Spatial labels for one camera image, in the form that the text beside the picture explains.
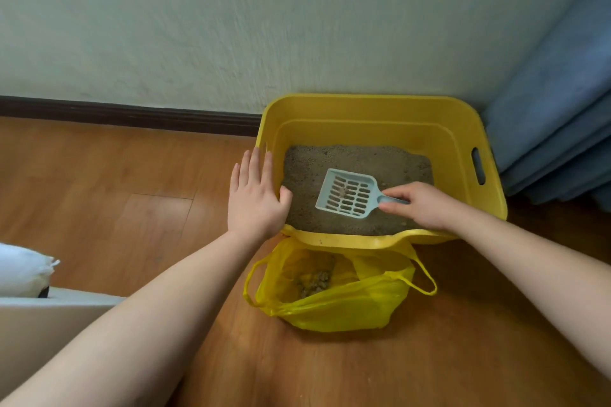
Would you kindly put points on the person's right hand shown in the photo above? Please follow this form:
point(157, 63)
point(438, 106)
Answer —
point(425, 206)

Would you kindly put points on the person's left hand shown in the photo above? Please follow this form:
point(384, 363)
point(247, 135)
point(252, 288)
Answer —
point(255, 206)

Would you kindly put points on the pale blue litter scoop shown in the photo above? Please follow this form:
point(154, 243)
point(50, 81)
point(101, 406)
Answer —
point(324, 201)

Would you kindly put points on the yellow litter box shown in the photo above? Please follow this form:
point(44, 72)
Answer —
point(363, 111)

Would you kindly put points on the yellow plastic bag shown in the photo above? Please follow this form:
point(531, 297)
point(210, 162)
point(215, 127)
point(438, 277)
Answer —
point(343, 311)

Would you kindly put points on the person's right forearm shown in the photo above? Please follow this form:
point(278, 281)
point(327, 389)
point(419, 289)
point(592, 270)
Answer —
point(534, 273)

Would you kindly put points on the person's left forearm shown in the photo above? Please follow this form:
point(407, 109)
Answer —
point(133, 325)

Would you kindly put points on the blue pleated curtain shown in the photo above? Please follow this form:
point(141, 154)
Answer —
point(553, 111)

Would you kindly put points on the dark baseboard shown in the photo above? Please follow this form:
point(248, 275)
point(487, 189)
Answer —
point(119, 115)

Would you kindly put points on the white bed frame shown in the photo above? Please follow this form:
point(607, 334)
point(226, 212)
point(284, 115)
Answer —
point(38, 330)

